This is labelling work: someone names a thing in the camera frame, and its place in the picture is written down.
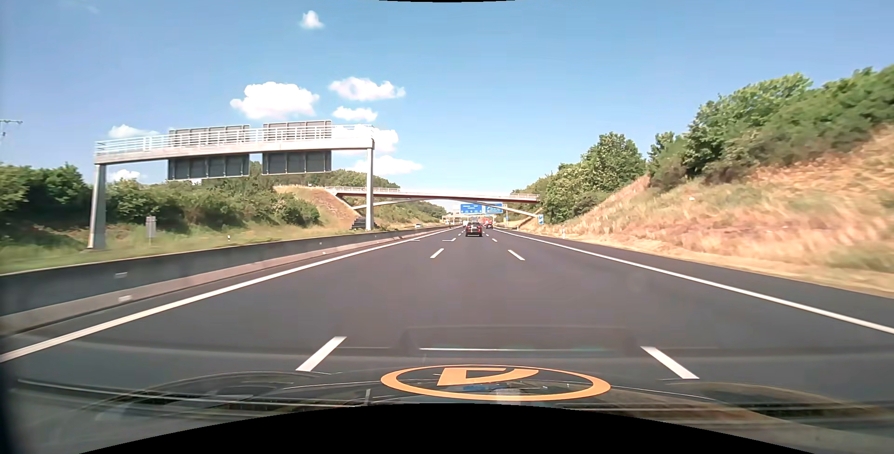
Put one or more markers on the green bushes and trees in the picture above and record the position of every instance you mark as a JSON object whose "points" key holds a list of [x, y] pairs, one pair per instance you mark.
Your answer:
{"points": [[174, 199]]}

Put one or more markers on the grey overhead sign gantry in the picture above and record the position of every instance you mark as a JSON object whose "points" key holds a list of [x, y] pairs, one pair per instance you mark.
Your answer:
{"points": [[230, 148]]}

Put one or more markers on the dark grey asphalt road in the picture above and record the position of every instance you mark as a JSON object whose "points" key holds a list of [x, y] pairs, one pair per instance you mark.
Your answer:
{"points": [[475, 286]]}

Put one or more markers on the row of green trees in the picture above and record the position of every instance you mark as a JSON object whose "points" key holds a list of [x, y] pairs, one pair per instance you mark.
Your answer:
{"points": [[733, 133]]}

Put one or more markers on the car's own bonnet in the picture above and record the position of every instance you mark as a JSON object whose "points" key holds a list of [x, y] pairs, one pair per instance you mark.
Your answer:
{"points": [[447, 398]]}

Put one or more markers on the blue overhead road signs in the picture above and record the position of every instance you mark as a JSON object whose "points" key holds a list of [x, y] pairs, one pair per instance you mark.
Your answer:
{"points": [[480, 208]]}

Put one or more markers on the concrete road bridge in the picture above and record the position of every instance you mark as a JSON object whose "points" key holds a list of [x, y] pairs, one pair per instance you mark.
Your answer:
{"points": [[433, 195]]}

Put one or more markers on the grass verge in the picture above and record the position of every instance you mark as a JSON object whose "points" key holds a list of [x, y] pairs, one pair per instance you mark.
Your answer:
{"points": [[126, 241]]}

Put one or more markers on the dry grass bank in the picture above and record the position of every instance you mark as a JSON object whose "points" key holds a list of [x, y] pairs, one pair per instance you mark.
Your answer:
{"points": [[754, 223]]}

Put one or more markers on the dark car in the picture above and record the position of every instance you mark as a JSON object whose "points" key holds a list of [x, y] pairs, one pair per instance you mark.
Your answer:
{"points": [[473, 229]]}

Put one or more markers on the grey concrete median barrier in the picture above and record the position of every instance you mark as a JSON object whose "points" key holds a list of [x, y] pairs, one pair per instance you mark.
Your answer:
{"points": [[140, 276]]}

